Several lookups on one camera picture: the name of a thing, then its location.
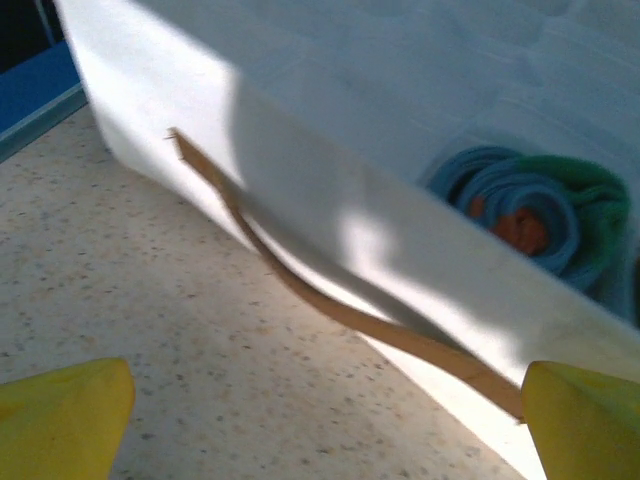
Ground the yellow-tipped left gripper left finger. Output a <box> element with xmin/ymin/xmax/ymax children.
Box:
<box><xmin>0</xmin><ymin>357</ymin><xmax>136</xmax><ymax>480</ymax></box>

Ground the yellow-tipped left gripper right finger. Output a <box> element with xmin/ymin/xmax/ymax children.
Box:
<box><xmin>522</xmin><ymin>360</ymin><xmax>640</xmax><ymax>480</ymax></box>

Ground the blue orange striped sock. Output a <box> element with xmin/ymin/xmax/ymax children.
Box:
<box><xmin>424</xmin><ymin>144</ymin><xmax>632</xmax><ymax>307</ymax></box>

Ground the white divided storage box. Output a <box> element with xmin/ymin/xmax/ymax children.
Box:
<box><xmin>52</xmin><ymin>0</ymin><xmax>640</xmax><ymax>480</ymax></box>

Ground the blue table border strip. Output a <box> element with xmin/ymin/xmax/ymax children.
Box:
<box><xmin>0</xmin><ymin>39</ymin><xmax>86</xmax><ymax>151</ymax></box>

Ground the brown box handle strap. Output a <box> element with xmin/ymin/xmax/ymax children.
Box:
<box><xmin>164</xmin><ymin>127</ymin><xmax>526</xmax><ymax>426</ymax></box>

